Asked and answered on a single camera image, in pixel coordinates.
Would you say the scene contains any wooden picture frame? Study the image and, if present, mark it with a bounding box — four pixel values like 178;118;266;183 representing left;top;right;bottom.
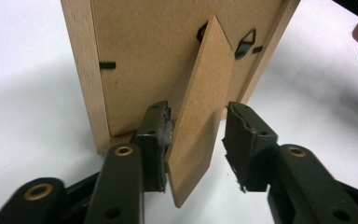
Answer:
60;0;302;209

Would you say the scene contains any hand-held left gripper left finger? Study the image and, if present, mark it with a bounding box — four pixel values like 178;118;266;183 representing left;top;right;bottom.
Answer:
83;100;172;224

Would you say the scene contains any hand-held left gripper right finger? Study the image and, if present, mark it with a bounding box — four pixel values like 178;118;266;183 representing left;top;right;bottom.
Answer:
221;101;358;224

